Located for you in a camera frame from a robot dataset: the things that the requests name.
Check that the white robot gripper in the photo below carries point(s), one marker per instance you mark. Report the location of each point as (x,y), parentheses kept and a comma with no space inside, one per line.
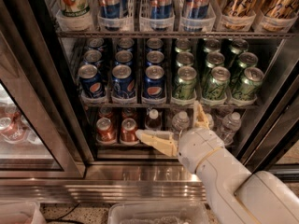
(198,147)

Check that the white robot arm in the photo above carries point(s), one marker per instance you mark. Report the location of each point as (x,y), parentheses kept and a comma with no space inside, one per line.
(235,194)

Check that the front left green can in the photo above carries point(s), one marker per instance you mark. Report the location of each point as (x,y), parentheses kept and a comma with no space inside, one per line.
(184,83)

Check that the front right red soda can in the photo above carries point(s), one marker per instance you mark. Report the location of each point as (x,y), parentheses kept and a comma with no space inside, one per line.
(128,128)

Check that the red soda can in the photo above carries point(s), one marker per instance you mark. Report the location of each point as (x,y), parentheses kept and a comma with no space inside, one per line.
(106,112)
(106,130)
(128,128)
(129,113)

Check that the front middle green can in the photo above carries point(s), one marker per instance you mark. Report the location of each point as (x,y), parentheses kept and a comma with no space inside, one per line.
(216,83)

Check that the back right red soda can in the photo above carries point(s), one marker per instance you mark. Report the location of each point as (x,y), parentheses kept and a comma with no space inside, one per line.
(129,113)

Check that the second row left green can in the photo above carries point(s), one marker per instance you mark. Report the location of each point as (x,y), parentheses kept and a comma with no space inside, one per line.
(184,59)

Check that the second row green can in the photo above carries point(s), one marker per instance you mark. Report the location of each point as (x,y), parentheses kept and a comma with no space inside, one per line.
(212,60)
(184,59)
(244,60)

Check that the front right green can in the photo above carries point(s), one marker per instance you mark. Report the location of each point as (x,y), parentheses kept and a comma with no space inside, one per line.
(248,84)

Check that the front left red soda can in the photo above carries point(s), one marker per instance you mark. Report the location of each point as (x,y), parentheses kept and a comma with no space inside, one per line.
(106,130)

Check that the second row middle green can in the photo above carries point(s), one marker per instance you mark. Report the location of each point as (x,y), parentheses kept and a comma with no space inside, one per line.
(212,60)

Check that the second row right pepsi can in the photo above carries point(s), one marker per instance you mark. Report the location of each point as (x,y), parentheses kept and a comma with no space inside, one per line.
(154,58)

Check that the second row pepsi can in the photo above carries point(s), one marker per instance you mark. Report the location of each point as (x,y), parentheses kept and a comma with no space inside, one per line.
(154,58)
(124,57)
(93,57)

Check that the back left red soda can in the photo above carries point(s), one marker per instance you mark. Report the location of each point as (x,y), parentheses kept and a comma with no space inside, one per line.
(106,112)

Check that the back left green can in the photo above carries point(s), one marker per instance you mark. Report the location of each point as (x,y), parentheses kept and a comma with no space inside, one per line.
(183,45)

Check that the back middle green can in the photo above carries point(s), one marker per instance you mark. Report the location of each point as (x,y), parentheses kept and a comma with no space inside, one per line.
(211,45)

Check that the second row middle pepsi can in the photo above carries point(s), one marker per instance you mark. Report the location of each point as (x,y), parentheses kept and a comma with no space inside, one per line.
(124,57)

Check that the second row right green can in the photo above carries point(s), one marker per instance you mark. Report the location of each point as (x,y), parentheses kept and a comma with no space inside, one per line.
(244,60)

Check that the back right green can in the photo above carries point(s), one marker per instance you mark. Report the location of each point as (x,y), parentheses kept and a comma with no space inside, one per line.
(236,47)

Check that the second row left pepsi can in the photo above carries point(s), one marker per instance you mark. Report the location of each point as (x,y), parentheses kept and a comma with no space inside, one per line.
(93,57)

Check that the right red bull can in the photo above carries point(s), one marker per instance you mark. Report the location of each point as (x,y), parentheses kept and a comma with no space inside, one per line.
(195,9)

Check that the red bull can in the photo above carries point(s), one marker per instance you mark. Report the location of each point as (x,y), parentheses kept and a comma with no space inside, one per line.
(160,9)
(113,9)
(195,9)

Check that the middle red bull can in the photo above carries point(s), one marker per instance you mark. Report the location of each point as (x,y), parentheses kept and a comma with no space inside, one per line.
(160,9)

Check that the glass fridge door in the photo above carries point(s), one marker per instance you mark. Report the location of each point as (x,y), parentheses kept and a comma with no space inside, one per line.
(37,143)

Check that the left red bull can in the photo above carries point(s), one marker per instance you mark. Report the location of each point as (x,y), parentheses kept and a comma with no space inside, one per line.
(113,9)

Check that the right gold can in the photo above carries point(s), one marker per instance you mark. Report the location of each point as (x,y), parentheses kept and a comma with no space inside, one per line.
(280,9)

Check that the left water bottle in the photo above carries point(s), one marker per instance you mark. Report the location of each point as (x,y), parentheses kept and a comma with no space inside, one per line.
(180,123)

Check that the water bottle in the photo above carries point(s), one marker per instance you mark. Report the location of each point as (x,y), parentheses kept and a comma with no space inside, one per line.
(230,124)
(180,123)
(210,121)

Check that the middle water bottle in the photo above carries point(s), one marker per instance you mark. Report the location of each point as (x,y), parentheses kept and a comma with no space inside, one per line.
(210,121)

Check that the brown drink bottle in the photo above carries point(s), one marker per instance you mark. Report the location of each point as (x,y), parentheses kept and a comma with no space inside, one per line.
(153,121)

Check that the right water bottle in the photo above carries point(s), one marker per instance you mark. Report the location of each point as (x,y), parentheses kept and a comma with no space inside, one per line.
(230,124)

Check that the clear plastic bin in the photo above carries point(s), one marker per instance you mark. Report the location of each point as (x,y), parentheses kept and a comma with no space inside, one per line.
(21,213)
(159,212)

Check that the left clear plastic bin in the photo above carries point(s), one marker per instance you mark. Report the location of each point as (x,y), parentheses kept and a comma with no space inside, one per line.
(21,213)

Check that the middle wire shelf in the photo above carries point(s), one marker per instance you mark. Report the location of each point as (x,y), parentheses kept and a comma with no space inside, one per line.
(169,105)

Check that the wire shelf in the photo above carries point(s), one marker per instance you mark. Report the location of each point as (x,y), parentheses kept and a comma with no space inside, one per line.
(177,34)
(169,105)

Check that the top wire shelf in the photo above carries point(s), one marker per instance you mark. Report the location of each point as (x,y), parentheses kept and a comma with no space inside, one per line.
(177,34)

